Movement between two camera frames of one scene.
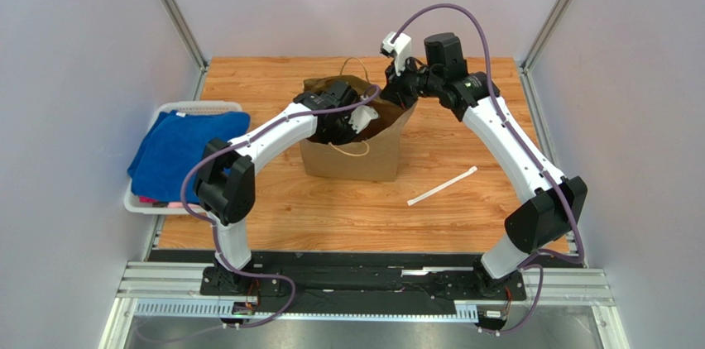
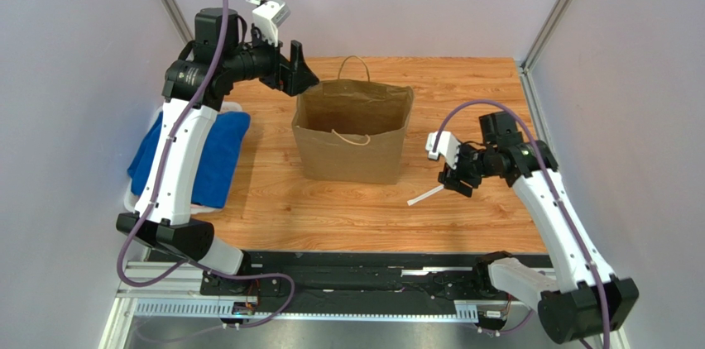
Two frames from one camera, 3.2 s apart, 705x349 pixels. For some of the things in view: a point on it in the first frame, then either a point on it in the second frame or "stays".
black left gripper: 345,119 → 294,77
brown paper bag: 373,155 stays
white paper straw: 443,185 stays
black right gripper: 397,87 → 465,170
